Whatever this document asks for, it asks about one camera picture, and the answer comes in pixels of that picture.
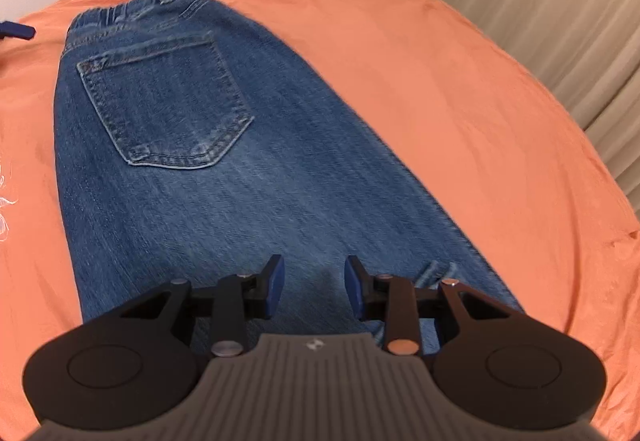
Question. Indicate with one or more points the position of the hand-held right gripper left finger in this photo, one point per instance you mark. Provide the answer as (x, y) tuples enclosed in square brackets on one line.
[(274, 288)]

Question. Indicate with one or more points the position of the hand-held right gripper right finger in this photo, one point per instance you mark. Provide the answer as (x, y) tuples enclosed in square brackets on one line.
[(353, 290)]

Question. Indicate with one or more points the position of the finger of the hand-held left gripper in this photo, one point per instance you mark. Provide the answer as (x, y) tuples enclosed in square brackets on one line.
[(17, 29)]

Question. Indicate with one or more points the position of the blue denim pants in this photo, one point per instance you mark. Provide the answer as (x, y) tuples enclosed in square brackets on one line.
[(210, 161)]

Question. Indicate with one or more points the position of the orange bed sheet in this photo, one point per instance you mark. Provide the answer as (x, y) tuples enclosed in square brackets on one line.
[(450, 111)]

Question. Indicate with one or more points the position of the beige pleated curtain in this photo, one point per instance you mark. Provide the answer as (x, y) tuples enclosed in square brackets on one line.
[(550, 6)]

